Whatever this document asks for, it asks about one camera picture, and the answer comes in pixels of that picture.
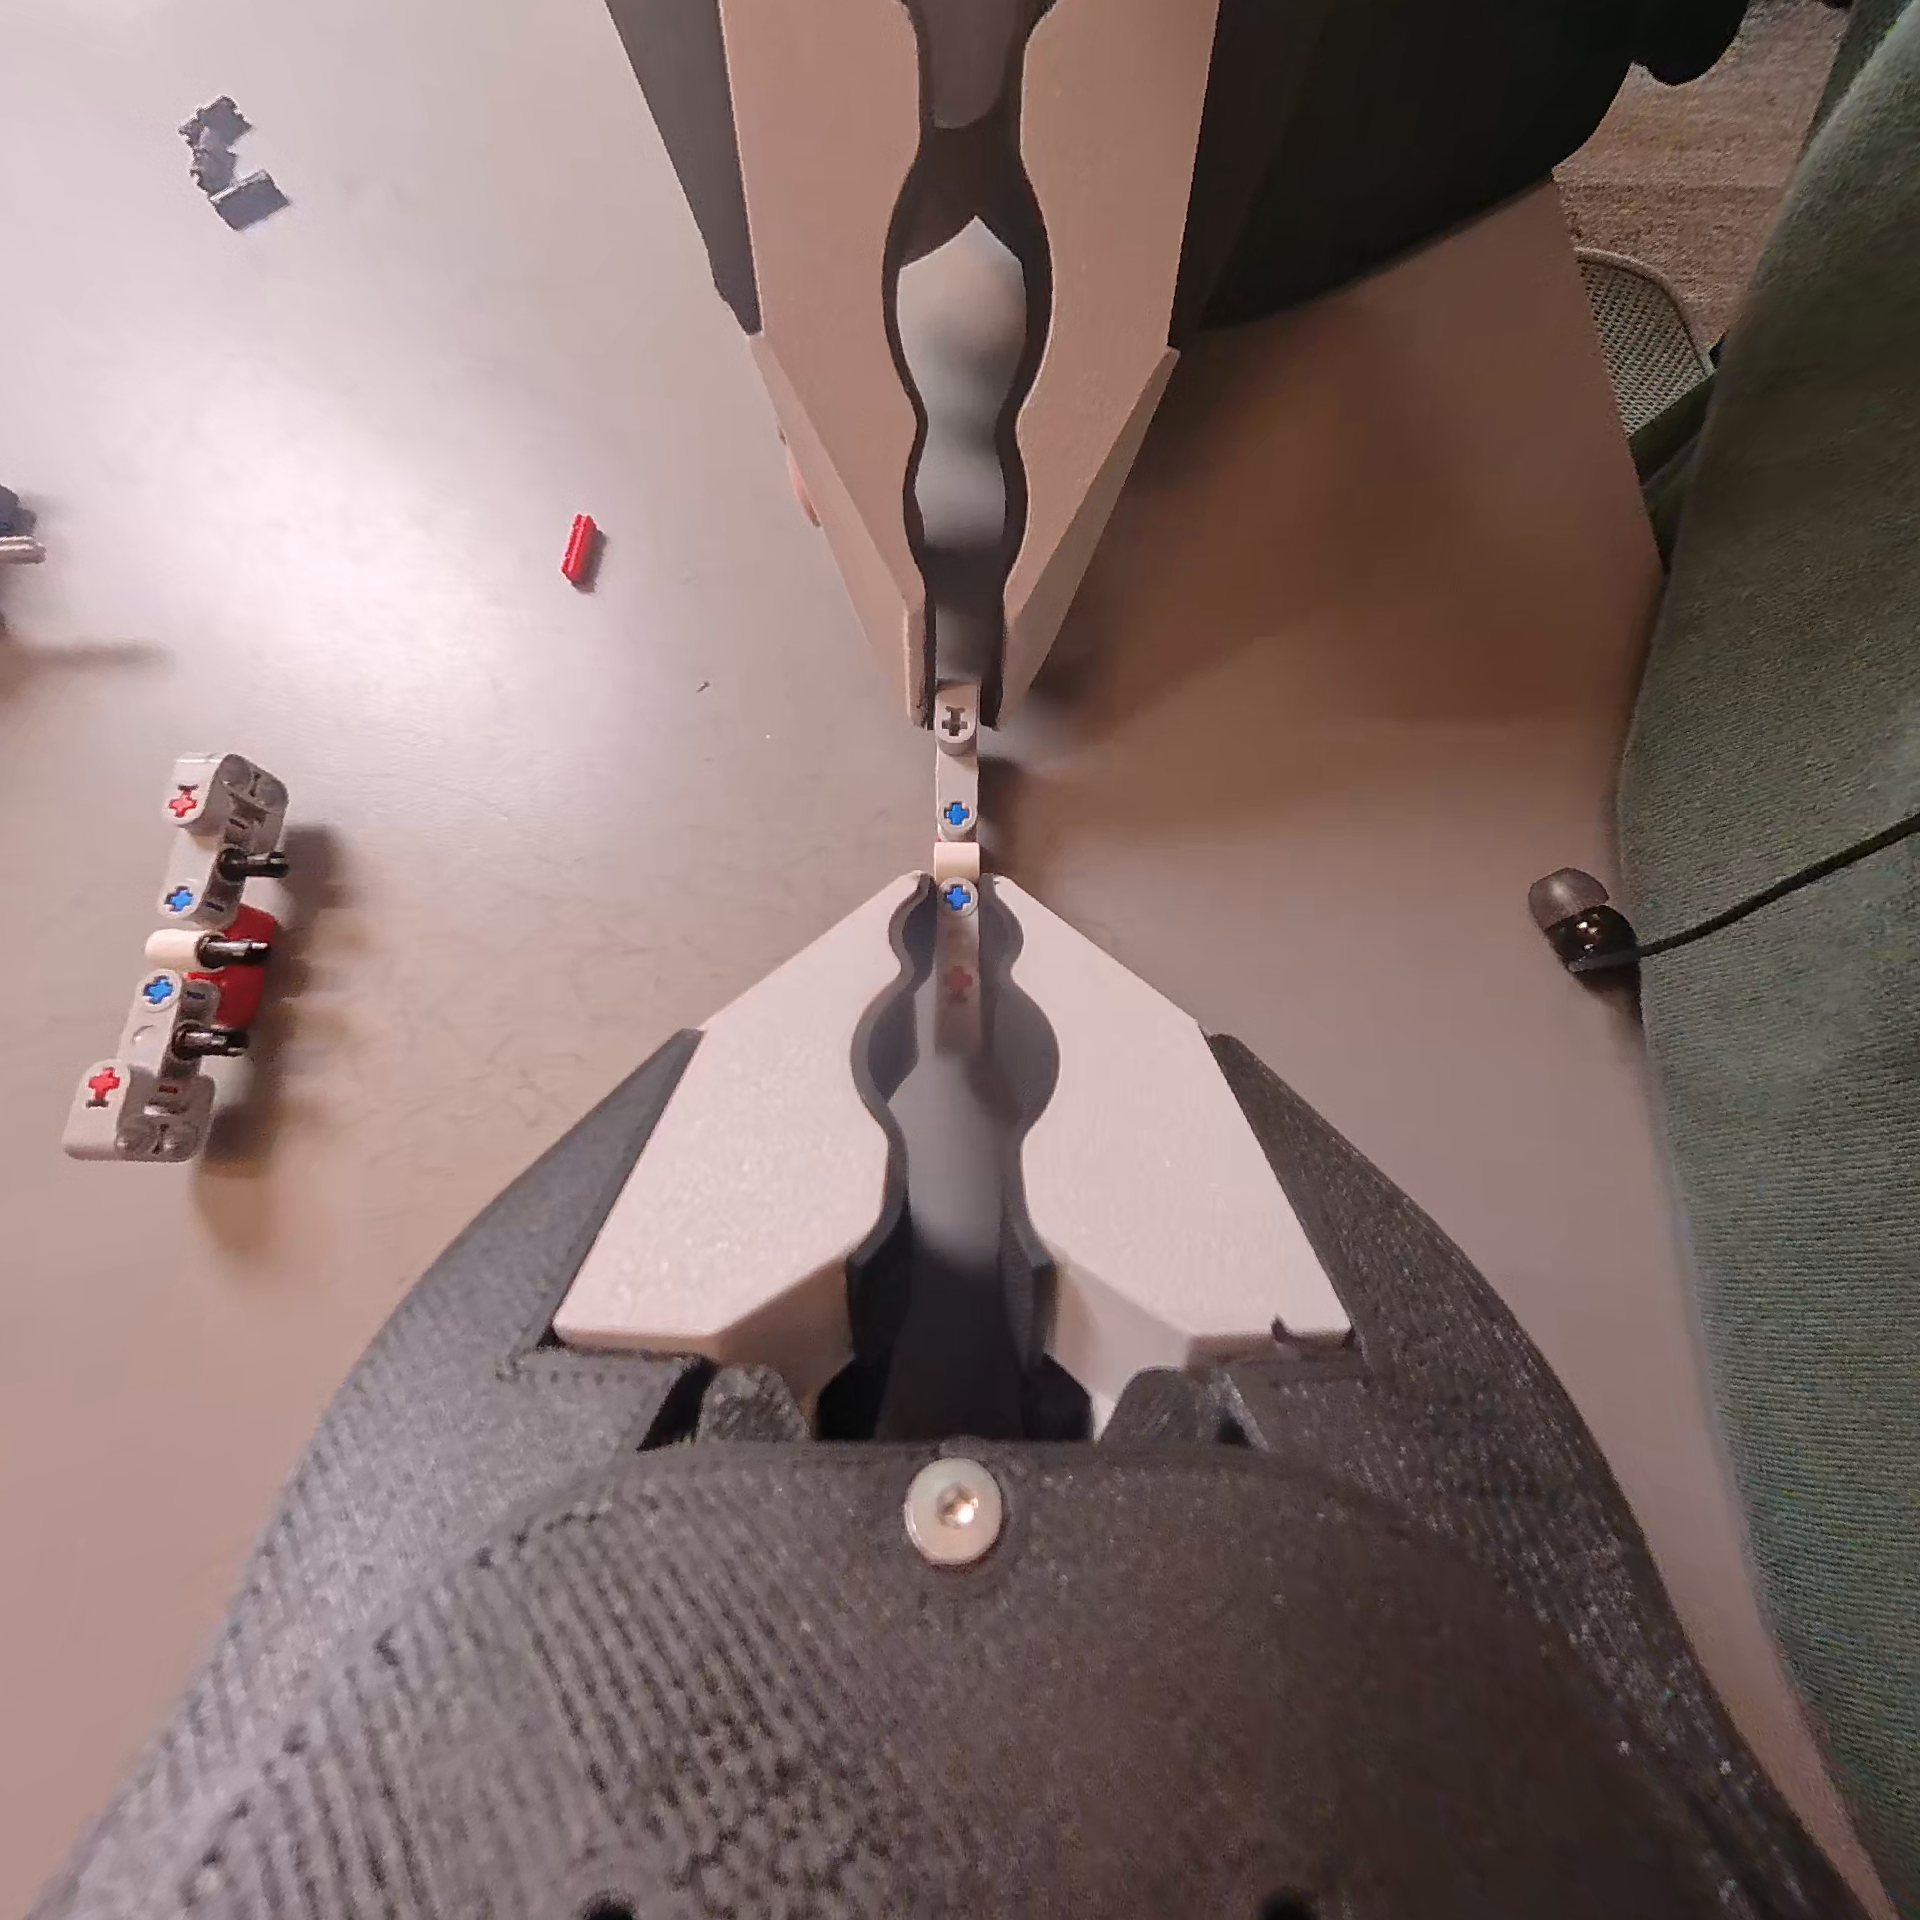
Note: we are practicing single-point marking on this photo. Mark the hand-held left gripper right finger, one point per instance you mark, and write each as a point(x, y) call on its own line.
point(1185, 1201)

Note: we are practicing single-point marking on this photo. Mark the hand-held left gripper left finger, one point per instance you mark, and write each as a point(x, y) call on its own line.
point(720, 1201)

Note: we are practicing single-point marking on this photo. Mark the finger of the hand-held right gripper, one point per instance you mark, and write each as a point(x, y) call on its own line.
point(1119, 225)
point(809, 225)

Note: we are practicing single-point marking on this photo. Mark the small red lego pin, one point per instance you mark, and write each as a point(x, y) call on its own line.
point(580, 552)

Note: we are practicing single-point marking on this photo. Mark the thin grey lego beam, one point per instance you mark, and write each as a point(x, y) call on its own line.
point(956, 780)

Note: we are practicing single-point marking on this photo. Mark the grey lego beam black pins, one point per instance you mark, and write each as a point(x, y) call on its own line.
point(129, 1117)

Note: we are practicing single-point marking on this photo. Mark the lego car model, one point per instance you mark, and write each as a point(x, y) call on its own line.
point(12, 555)

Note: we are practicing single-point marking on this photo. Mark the person's right hand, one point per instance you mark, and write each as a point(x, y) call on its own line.
point(795, 474)

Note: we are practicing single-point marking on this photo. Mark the grey mesh chair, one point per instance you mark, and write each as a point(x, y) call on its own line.
point(1642, 329)

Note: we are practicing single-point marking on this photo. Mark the person's green hoodie torso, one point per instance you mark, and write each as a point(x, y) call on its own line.
point(1799, 1049)

